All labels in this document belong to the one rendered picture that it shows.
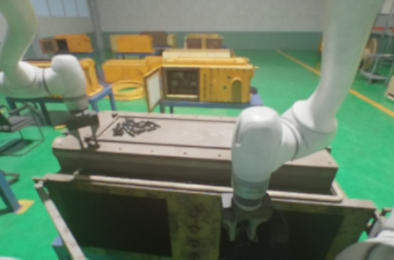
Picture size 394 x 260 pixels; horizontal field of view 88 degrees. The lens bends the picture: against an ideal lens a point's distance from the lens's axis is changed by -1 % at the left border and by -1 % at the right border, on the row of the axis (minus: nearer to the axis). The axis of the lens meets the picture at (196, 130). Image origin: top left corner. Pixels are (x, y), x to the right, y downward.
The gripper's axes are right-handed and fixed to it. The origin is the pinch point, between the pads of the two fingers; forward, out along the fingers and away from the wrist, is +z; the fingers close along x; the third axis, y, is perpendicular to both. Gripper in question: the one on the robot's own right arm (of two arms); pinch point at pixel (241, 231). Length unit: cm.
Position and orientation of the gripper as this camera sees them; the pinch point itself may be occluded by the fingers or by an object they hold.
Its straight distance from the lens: 68.9
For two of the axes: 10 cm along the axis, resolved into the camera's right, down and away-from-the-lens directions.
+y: 0.4, 4.7, -8.8
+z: 0.0, 8.8, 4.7
